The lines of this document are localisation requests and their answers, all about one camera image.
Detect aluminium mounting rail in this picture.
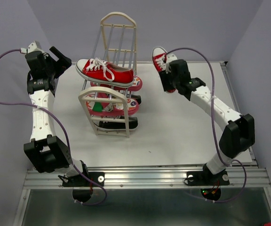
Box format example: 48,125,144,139
23,166,271,190

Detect cream and chrome shoe shelf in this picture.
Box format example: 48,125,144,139
75,12,143,137

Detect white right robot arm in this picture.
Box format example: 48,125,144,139
153,58,255,184

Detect red sneaker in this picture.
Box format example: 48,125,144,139
75,58,134,88
151,46,176,94

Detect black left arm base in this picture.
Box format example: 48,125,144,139
58,171,108,206

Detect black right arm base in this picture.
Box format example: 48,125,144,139
183,170,230,201

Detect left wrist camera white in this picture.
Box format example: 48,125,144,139
19,40,44,54

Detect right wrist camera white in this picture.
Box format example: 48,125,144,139
165,53,178,73

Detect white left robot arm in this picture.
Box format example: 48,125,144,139
23,42,90,186

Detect pink green flip-flop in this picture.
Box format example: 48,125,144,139
90,76,143,92
85,101,139,117

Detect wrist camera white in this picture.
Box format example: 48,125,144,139
165,53,178,73
19,40,44,54

